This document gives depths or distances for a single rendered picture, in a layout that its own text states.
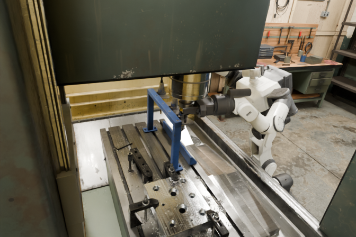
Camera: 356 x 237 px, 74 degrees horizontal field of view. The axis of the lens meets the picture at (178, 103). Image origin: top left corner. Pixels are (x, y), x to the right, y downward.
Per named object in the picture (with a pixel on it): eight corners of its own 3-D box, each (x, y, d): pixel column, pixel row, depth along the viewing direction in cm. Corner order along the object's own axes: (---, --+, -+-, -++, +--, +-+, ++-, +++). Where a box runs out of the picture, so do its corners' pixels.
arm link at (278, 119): (258, 142, 120) (270, 117, 135) (284, 140, 111) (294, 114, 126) (249, 123, 117) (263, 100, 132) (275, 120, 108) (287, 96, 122)
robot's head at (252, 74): (247, 76, 154) (245, 64, 149) (263, 77, 148) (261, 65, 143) (243, 81, 150) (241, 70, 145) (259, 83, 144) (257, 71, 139)
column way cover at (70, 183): (83, 189, 120) (69, 97, 97) (95, 286, 82) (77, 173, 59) (72, 191, 118) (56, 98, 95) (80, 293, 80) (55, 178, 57)
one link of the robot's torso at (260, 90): (265, 95, 185) (261, 55, 165) (301, 116, 158) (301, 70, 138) (234, 114, 179) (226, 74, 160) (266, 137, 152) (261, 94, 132)
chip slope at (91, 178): (175, 129, 228) (177, 105, 217) (214, 179, 172) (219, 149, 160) (76, 147, 193) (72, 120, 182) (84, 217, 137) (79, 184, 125)
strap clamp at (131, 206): (156, 212, 110) (157, 189, 103) (159, 218, 107) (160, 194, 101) (128, 222, 105) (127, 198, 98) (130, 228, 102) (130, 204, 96)
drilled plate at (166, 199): (185, 179, 125) (186, 172, 123) (215, 226, 102) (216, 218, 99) (143, 191, 116) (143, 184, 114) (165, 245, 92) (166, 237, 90)
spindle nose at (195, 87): (162, 85, 96) (163, 57, 91) (199, 84, 101) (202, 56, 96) (173, 102, 83) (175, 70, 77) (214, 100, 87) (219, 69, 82)
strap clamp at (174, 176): (168, 175, 132) (169, 154, 126) (177, 193, 122) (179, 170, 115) (162, 177, 131) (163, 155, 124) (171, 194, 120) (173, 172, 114)
